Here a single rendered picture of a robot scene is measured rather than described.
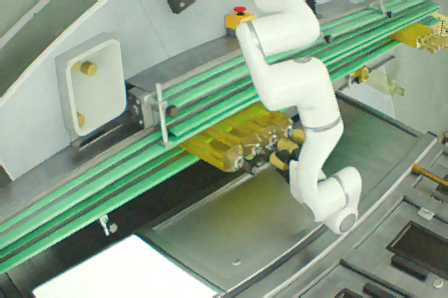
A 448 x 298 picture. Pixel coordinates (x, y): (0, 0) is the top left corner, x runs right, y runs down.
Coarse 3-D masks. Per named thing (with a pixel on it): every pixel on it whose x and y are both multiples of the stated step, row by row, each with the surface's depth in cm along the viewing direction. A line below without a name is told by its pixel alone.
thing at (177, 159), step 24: (432, 24) 244; (384, 48) 214; (336, 72) 196; (144, 168) 159; (168, 168) 158; (120, 192) 151; (72, 216) 143; (96, 216) 143; (24, 240) 134; (48, 240) 134; (0, 264) 125
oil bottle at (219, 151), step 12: (204, 132) 159; (180, 144) 164; (192, 144) 159; (204, 144) 155; (216, 144) 154; (228, 144) 154; (204, 156) 157; (216, 156) 153; (228, 156) 151; (240, 156) 151; (228, 168) 152
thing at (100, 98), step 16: (96, 48) 139; (112, 48) 146; (96, 64) 150; (112, 64) 149; (80, 80) 148; (96, 80) 152; (112, 80) 152; (80, 96) 150; (96, 96) 154; (112, 96) 156; (80, 112) 152; (96, 112) 153; (112, 112) 153; (80, 128) 148
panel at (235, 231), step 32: (256, 160) 173; (224, 192) 163; (256, 192) 162; (288, 192) 160; (160, 224) 153; (192, 224) 153; (224, 224) 152; (256, 224) 151; (288, 224) 149; (320, 224) 147; (96, 256) 143; (192, 256) 143; (224, 256) 142; (256, 256) 141; (288, 256) 141; (32, 288) 130; (224, 288) 131
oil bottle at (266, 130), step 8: (240, 112) 165; (232, 120) 163; (240, 120) 162; (248, 120) 162; (256, 120) 161; (264, 120) 161; (256, 128) 158; (264, 128) 158; (272, 128) 158; (264, 136) 157; (272, 136) 157; (264, 144) 158
